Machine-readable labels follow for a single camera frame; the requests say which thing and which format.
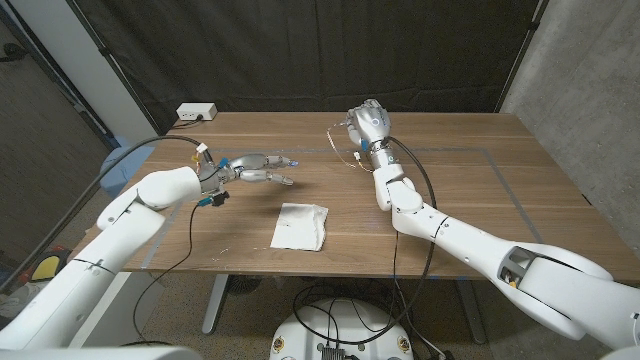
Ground blue round stool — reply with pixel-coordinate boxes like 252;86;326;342
98;137;151;199

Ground white power strip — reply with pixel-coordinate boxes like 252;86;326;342
175;102;219;122

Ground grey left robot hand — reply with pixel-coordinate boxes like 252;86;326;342
218;153;300;189

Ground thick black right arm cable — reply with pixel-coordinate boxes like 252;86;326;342
292;135;439;346

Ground grey table leg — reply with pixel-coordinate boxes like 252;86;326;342
455;277;487;345
201;273;230;335

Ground white tissue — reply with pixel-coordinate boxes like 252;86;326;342
269;202;330;253

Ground black backdrop stand pole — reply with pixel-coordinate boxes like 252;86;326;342
67;0;164;136
494;0;549;114

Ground yellow and black floor object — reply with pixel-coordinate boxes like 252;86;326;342
29;249;71;282

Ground clear frame glasses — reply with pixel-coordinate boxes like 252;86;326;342
326;119;361;169

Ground black backdrop curtain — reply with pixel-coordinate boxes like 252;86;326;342
64;0;549;136

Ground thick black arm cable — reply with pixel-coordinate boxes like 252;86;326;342
292;135;439;346
0;134;211;296

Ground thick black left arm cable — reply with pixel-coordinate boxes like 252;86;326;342
0;134;211;296

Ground grey tape outline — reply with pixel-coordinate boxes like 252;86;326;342
142;146;544;269

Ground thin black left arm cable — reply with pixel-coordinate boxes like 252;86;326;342
132;202;201;344

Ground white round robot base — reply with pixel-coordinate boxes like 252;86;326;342
268;298;415;360

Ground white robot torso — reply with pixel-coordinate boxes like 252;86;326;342
0;346;204;360

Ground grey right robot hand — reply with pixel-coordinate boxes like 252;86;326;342
345;98;394;152

